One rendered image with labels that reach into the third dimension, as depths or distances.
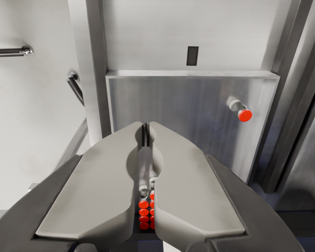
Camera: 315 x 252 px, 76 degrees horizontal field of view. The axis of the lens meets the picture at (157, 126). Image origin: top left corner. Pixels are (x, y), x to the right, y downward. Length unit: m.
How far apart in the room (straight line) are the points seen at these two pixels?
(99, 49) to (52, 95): 1.11
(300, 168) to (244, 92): 0.24
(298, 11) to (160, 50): 0.20
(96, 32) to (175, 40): 0.11
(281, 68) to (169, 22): 0.19
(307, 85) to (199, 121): 0.18
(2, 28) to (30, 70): 0.23
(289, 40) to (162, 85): 0.20
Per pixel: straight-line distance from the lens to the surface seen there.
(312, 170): 0.56
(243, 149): 0.44
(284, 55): 0.37
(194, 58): 0.34
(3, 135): 1.72
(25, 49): 1.36
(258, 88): 0.39
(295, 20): 0.37
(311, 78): 0.41
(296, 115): 0.43
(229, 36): 0.35
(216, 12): 0.34
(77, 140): 0.95
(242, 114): 0.34
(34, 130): 1.59
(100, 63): 0.32
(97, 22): 0.32
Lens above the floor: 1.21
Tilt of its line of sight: 61 degrees down
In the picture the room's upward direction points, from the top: 175 degrees clockwise
